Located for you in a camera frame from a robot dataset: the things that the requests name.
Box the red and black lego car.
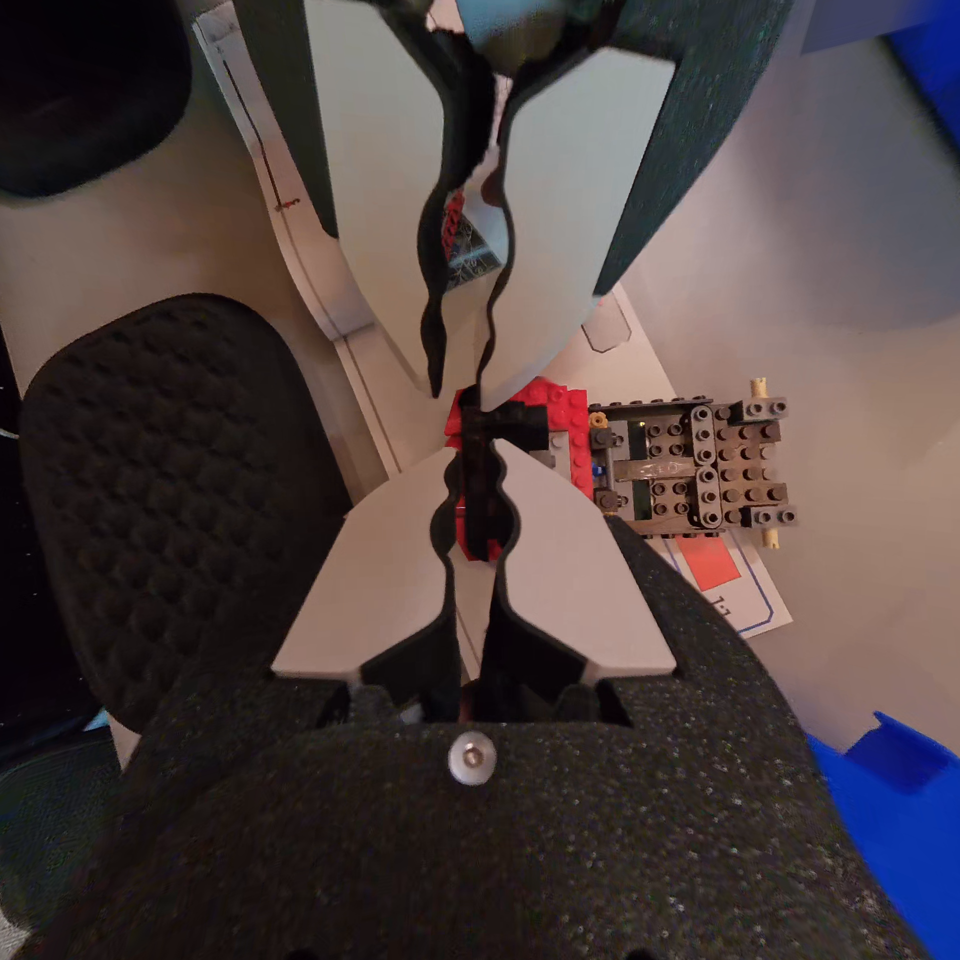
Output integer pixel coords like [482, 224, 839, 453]
[442, 375, 798, 564]

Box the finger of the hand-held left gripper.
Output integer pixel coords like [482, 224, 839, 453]
[303, 0, 496, 400]
[476, 43, 678, 415]

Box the black dimpled cushion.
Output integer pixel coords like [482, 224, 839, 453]
[18, 292, 354, 732]

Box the black mesh office chair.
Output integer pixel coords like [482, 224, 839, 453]
[0, 723, 125, 935]

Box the lego instruction booklet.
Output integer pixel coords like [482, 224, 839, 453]
[191, 0, 795, 680]

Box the blue plastic storage bin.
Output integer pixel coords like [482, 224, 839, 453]
[806, 711, 960, 960]
[881, 26, 960, 155]

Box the black rounded pad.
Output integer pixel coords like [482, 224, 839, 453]
[0, 0, 192, 198]

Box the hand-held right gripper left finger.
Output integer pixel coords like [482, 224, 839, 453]
[270, 446, 462, 710]

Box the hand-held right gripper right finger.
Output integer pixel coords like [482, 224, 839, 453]
[480, 437, 678, 708]

